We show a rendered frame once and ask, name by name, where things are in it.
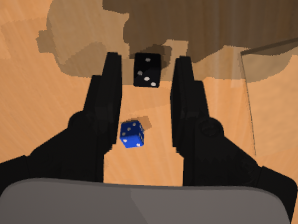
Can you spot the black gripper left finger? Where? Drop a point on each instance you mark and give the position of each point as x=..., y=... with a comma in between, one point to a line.
x=89, y=136

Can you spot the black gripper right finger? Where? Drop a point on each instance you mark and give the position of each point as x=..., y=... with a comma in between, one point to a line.
x=208, y=155

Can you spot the black die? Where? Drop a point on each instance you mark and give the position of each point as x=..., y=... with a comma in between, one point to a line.
x=147, y=70

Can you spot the blue die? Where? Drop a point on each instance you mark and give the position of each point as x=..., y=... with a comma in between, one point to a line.
x=132, y=134

